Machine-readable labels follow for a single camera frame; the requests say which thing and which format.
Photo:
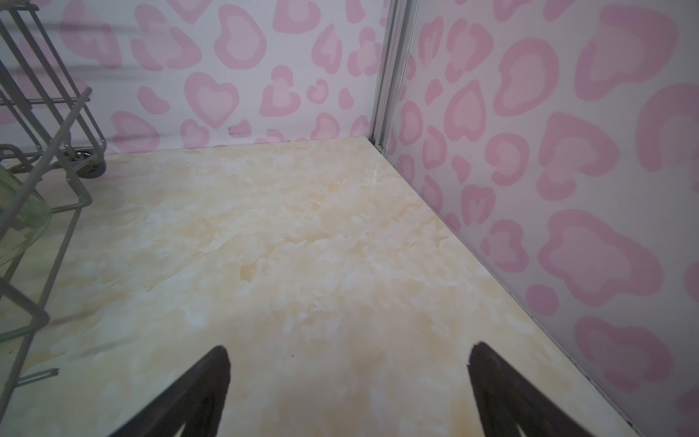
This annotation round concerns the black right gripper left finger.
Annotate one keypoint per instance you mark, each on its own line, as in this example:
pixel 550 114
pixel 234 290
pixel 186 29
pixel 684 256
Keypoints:
pixel 191 406

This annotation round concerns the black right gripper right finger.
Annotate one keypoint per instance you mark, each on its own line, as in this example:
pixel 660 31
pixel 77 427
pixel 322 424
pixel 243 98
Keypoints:
pixel 509 405

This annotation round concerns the grey wire dish rack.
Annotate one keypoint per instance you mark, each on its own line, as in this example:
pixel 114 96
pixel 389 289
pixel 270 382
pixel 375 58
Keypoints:
pixel 69 147

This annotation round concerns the right corner aluminium post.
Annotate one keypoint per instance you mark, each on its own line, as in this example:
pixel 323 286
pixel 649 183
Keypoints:
pixel 395 51

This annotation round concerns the yellow-green plastic cup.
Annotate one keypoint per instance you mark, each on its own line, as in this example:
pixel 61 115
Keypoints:
pixel 31 222

